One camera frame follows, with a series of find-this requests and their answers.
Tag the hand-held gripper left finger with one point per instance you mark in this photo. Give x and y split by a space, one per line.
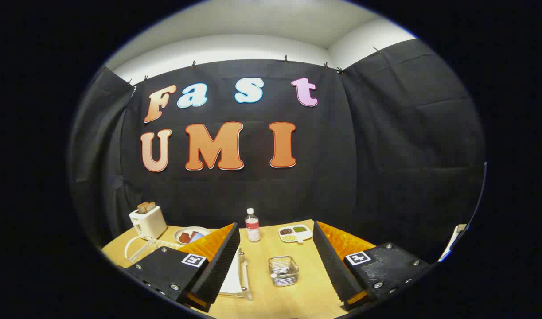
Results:
217 266

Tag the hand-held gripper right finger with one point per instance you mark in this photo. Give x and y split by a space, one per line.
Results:
335 266

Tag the silver spoon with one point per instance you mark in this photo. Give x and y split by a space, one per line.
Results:
274 276

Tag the white bowl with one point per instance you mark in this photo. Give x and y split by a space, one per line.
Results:
182 230

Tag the clear bottle with red label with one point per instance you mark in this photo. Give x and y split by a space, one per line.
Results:
253 230

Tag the white divided snack tray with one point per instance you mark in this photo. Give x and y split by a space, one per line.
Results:
293 233

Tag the white toaster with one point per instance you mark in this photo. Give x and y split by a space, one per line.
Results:
149 223

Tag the brown toast slice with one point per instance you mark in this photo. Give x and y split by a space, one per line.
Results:
150 206
142 208

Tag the white flat panel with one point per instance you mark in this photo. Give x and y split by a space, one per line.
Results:
452 241

